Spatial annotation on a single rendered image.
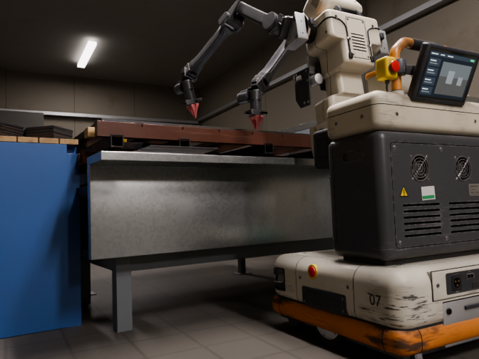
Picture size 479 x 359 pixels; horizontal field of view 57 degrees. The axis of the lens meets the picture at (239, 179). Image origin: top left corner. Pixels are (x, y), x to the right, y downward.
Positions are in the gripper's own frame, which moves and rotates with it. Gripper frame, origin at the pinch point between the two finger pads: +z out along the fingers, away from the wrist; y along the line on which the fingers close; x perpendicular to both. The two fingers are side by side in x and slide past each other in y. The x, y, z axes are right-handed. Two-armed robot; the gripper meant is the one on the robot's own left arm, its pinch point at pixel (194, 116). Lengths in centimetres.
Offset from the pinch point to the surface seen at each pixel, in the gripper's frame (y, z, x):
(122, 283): 69, 63, 39
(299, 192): -22, 50, 47
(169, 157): 48, 19, 63
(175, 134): 34, 10, 42
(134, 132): 51, 6, 42
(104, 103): -168, -122, -684
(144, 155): 57, 16, 63
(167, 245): 51, 53, 47
